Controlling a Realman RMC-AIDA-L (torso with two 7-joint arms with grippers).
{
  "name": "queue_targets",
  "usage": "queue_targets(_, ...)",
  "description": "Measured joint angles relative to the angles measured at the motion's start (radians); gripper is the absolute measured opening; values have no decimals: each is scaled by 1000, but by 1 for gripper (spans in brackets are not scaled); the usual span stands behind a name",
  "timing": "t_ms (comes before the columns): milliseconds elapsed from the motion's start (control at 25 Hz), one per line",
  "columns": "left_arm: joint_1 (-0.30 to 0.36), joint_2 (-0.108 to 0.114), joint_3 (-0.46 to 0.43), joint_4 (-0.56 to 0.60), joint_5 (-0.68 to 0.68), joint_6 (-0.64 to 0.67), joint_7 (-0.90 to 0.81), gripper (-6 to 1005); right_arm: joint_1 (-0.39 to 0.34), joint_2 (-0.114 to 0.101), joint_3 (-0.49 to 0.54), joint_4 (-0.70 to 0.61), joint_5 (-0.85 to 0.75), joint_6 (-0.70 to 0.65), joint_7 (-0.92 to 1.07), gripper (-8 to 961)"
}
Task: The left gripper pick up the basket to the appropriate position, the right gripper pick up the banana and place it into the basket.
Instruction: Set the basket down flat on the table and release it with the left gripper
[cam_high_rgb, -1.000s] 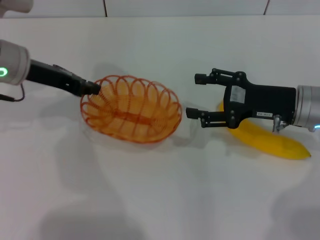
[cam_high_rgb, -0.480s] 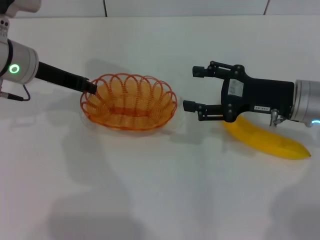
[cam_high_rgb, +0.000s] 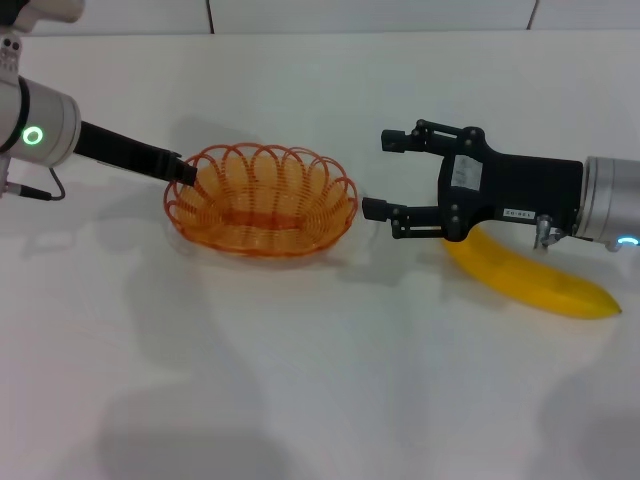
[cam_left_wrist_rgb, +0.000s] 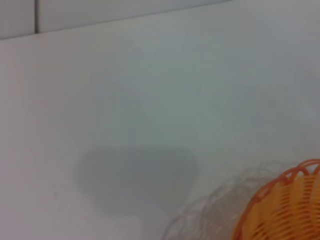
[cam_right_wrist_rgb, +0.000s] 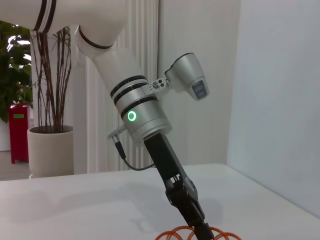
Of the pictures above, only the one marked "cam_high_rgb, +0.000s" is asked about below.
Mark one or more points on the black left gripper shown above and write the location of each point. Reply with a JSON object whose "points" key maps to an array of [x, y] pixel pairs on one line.
{"points": [[120, 150]]}

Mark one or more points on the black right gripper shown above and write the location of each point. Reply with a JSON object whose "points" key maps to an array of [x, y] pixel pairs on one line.
{"points": [[525, 187]]}

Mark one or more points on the yellow banana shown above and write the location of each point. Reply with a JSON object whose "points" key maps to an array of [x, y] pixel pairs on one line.
{"points": [[530, 285]]}

